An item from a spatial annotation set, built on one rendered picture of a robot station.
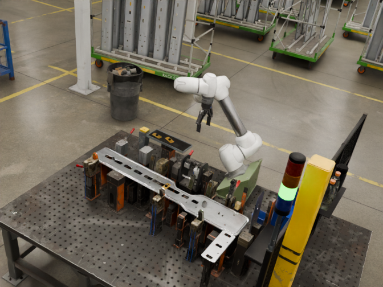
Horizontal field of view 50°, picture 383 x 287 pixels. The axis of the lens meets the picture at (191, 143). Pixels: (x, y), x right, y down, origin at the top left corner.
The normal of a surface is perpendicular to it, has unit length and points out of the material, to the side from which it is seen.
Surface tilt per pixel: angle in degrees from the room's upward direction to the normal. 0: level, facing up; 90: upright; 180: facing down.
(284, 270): 90
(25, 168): 0
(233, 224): 0
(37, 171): 0
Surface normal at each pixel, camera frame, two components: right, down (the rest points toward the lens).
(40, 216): 0.11, -0.84
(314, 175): -0.55, 0.39
